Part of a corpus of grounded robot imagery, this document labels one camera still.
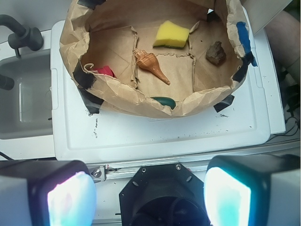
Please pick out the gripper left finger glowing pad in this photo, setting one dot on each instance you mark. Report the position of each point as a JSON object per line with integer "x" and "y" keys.
{"x": 46, "y": 193}

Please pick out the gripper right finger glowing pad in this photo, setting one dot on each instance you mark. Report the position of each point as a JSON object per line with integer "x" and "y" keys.
{"x": 253, "y": 190}

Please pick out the brown grey rock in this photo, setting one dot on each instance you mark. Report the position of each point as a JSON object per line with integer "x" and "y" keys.
{"x": 215, "y": 54}

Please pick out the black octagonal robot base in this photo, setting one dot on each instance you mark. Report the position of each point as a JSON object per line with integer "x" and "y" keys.
{"x": 163, "y": 195}

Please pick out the white plastic board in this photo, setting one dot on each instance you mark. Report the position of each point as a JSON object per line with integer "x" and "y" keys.
{"x": 255, "y": 113}

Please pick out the grey sink basin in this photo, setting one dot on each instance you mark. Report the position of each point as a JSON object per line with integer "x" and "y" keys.
{"x": 26, "y": 109}

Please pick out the dark green oblong object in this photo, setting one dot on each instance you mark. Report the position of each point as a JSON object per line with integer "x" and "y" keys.
{"x": 165, "y": 101}

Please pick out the red crumpled paper ball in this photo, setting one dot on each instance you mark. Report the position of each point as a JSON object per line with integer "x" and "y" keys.
{"x": 106, "y": 70}

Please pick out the dark grey faucet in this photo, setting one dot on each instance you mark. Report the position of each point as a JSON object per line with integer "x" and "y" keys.
{"x": 22, "y": 36}

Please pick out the brown paper bag tray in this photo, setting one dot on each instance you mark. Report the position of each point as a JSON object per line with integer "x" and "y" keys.
{"x": 157, "y": 58}

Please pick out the orange spiral seashell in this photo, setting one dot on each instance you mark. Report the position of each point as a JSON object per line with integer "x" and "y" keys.
{"x": 149, "y": 62}

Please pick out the yellow green sponge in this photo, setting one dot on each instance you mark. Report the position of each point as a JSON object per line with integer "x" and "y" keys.
{"x": 171, "y": 35}

